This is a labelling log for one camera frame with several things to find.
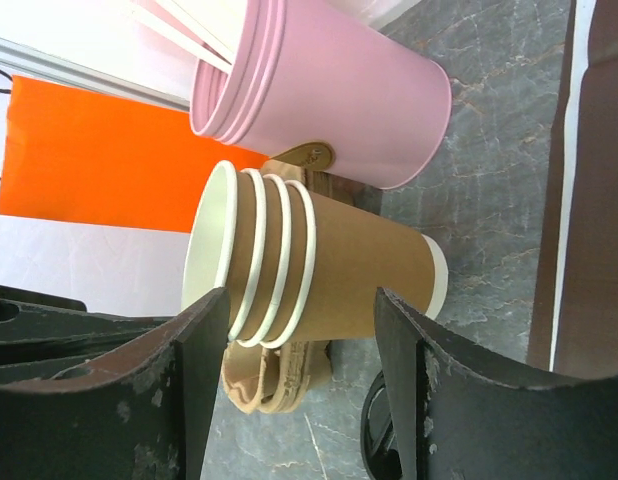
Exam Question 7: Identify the stacked cardboard cup carriers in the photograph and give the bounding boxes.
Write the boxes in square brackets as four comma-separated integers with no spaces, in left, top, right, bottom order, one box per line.
[221,160,363,414]

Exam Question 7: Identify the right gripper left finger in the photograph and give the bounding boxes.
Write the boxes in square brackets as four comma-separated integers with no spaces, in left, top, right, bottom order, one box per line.
[0,285,230,479]

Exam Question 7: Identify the orange paper gift bag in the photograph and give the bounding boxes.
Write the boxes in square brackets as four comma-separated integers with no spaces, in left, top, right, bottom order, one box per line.
[0,75,267,233]

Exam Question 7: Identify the pink straw holder cup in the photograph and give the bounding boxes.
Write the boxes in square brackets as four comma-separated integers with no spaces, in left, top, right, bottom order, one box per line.
[190,1,452,190]

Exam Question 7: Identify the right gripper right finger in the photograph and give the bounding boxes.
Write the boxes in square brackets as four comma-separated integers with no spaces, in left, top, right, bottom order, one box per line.
[374,288,618,479]

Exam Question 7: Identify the white wrapped straws bundle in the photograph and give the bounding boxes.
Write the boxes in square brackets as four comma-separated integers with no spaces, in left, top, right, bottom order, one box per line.
[129,0,248,73]

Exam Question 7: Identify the stack of paper cups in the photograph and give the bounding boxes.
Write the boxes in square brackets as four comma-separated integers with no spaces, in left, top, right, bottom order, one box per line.
[181,161,448,349]

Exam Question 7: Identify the stack of black lids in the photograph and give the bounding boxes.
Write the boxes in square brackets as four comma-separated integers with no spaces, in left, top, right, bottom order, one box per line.
[360,372,403,480]

